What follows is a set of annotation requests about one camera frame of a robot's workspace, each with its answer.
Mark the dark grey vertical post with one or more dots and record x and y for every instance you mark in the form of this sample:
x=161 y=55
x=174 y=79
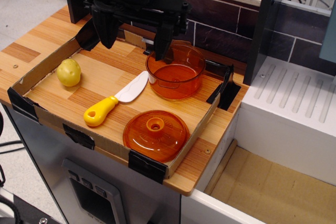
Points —
x=262 y=37

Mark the cardboard fence with black tape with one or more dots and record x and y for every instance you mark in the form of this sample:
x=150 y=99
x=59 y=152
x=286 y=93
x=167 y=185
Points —
x=29 y=67

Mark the orange transparent plastic pot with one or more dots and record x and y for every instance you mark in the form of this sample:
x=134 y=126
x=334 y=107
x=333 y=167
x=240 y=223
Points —
x=179 y=74

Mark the grey toy oven front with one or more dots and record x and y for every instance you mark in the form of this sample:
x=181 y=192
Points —
x=89 y=187

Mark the yellow toy potato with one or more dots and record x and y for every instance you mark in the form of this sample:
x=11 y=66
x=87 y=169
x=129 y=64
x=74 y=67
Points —
x=69 y=73

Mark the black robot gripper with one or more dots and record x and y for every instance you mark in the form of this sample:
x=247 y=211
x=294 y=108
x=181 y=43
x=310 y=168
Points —
x=168 y=16

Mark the white toy sink unit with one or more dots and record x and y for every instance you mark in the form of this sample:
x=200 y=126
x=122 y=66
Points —
x=276 y=162

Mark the yellow handled white toy knife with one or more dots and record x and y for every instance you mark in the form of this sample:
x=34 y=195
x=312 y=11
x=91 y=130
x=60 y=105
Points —
x=97 y=113

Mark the orange transparent pot lid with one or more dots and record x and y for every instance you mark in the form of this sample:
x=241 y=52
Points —
x=157 y=134

